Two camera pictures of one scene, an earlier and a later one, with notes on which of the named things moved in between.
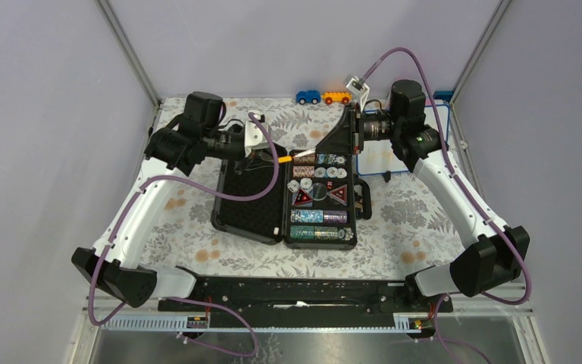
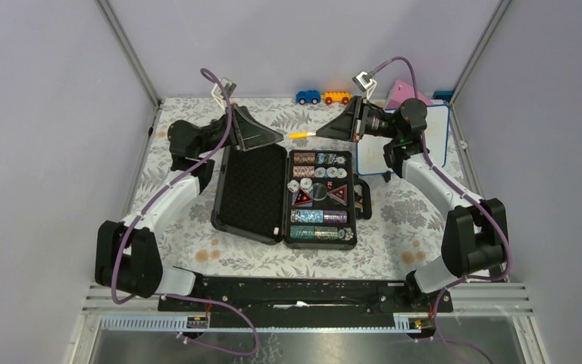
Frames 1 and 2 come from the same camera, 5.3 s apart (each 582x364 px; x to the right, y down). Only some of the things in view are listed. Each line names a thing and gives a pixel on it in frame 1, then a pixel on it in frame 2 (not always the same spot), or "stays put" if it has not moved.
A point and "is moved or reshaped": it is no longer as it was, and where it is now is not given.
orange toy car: (330, 96) stays put
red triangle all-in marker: (301, 198) stays put
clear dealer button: (317, 191) stays put
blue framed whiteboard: (379, 156) is moved or reshaped
